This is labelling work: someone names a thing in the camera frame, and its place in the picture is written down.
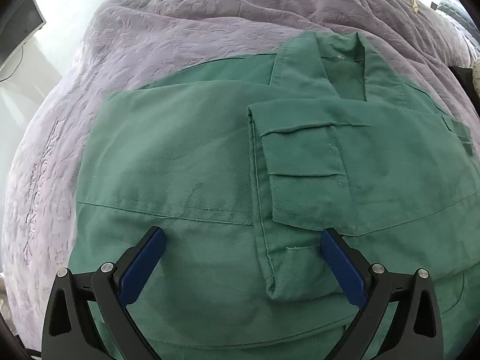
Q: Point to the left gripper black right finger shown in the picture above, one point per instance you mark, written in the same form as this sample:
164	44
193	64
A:
415	331

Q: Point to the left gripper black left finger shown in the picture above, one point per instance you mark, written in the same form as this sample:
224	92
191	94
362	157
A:
69	330

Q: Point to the grey striped bedding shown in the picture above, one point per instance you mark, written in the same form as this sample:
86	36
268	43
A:
461	20

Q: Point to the lavender embossed bed blanket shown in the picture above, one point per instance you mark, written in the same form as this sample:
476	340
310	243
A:
129	43

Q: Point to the black wall monitor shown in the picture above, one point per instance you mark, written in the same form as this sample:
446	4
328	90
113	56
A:
26	21

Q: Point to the green work jacket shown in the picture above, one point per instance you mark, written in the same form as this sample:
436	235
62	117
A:
244	162

